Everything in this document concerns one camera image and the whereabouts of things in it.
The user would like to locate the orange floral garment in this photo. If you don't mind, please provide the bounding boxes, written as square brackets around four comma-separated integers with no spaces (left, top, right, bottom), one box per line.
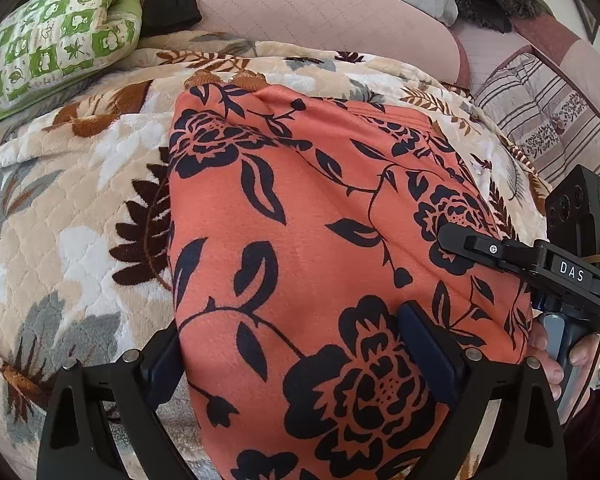
[166,82,537,480]

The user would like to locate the person's right forearm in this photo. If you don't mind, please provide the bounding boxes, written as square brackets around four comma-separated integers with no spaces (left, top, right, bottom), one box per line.
[562,387,600,471]

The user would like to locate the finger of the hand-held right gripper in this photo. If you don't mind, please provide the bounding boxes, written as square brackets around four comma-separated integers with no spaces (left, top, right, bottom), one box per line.
[437,222,548,283]

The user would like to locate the pink quilted cushion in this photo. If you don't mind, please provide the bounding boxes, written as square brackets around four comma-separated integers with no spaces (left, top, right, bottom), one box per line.
[189,0,462,85]

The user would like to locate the green patterned pillow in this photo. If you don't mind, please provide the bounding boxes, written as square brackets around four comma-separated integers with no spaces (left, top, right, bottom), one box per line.
[0,0,144,135]

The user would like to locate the pink patchwork bedcover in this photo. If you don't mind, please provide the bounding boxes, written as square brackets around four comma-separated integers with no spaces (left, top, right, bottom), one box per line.
[452,10,600,111]

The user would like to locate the striped quilt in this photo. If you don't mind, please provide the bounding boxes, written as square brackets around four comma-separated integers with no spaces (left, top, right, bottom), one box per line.
[472,52,600,188]

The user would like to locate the person's right hand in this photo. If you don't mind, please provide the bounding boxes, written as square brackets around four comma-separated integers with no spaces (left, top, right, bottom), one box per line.
[526,319,600,413]

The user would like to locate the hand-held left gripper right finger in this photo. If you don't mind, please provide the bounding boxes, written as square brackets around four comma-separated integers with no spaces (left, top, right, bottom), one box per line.
[396,301,567,480]

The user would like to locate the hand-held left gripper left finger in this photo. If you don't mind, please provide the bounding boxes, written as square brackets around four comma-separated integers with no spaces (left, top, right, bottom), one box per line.
[35,321,193,480]

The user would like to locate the cream leaf-print blanket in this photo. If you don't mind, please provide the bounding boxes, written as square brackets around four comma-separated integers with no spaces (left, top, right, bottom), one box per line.
[0,30,556,480]

